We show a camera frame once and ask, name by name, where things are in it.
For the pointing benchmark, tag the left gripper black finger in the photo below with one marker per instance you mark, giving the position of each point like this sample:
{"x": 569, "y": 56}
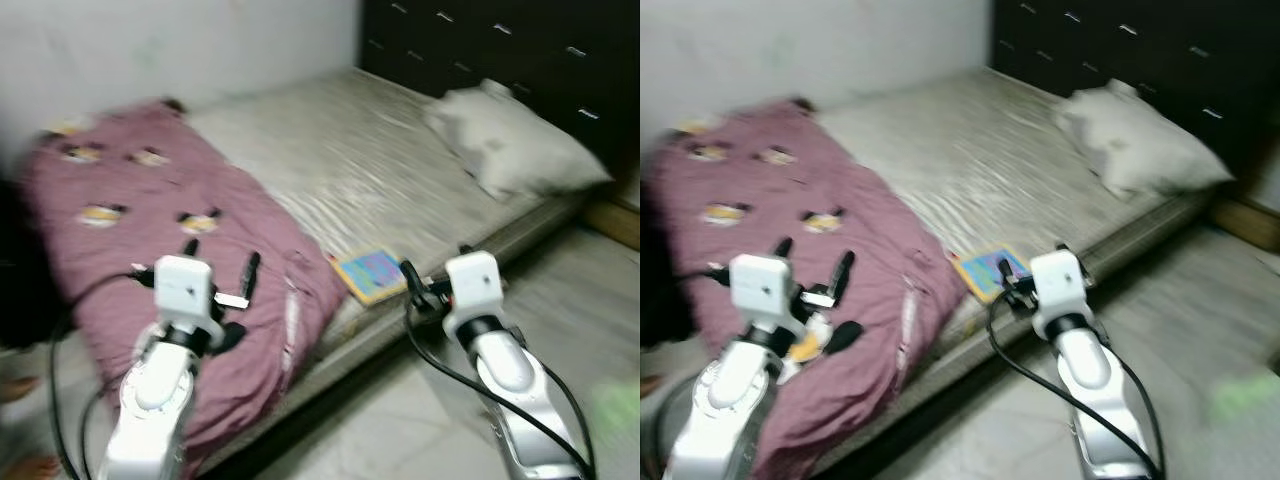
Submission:
{"x": 251, "y": 275}
{"x": 784, "y": 248}
{"x": 843, "y": 275}
{"x": 190, "y": 249}

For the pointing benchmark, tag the colourful children's book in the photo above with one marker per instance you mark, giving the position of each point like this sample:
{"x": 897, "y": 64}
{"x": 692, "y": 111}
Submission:
{"x": 370, "y": 275}
{"x": 985, "y": 272}

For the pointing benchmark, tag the white pillow with tree print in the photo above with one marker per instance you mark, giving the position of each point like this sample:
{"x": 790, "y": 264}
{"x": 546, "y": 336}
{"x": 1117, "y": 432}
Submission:
{"x": 510, "y": 145}
{"x": 1135, "y": 145}

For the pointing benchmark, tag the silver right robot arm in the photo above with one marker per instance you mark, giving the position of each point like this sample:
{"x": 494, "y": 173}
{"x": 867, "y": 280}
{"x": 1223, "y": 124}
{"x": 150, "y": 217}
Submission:
{"x": 1095, "y": 390}
{"x": 520, "y": 400}

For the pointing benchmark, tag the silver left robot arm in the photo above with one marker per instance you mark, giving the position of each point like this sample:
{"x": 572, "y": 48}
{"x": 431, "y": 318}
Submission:
{"x": 155, "y": 400}
{"x": 730, "y": 400}

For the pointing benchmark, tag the pink Mickey print blanket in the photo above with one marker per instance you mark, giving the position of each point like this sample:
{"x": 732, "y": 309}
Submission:
{"x": 140, "y": 190}
{"x": 760, "y": 190}

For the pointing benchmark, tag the grey quilted mattress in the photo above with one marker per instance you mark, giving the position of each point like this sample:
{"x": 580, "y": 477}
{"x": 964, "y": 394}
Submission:
{"x": 990, "y": 170}
{"x": 360, "y": 170}

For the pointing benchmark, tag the black bag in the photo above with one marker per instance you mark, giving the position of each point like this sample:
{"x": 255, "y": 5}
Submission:
{"x": 30, "y": 270}
{"x": 665, "y": 270}

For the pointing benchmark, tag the dark tufted headboard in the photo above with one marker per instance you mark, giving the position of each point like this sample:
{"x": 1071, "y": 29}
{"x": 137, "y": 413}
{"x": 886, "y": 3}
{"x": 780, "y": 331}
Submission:
{"x": 500, "y": 50}
{"x": 1130, "y": 50}

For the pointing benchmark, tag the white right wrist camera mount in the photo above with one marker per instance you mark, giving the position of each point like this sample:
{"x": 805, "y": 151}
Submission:
{"x": 1060, "y": 290}
{"x": 473, "y": 290}

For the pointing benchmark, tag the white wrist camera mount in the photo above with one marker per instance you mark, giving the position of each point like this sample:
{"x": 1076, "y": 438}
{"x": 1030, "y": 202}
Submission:
{"x": 185, "y": 295}
{"x": 473, "y": 290}
{"x": 1060, "y": 290}
{"x": 763, "y": 293}

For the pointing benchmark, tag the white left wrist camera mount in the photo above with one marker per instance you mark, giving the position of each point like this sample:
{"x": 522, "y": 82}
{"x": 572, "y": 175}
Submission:
{"x": 763, "y": 293}
{"x": 185, "y": 295}

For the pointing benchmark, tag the brown wooden bed frame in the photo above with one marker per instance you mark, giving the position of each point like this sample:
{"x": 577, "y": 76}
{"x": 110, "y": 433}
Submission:
{"x": 612, "y": 222}
{"x": 1248, "y": 222}

